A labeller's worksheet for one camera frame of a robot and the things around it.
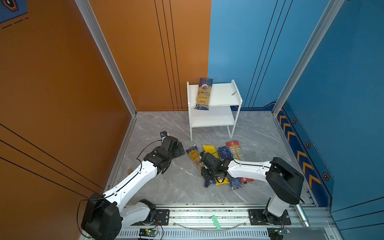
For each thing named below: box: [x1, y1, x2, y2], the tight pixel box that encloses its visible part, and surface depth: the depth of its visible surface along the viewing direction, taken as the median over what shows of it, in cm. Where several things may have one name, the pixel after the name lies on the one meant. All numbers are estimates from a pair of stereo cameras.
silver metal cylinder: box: [294, 203, 310, 228], surface depth 74 cm
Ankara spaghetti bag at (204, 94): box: [194, 78, 213, 111], surface depth 82 cm
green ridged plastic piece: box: [211, 215, 221, 230], surface depth 73 cm
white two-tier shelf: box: [186, 79, 243, 142], surface depth 88 cm
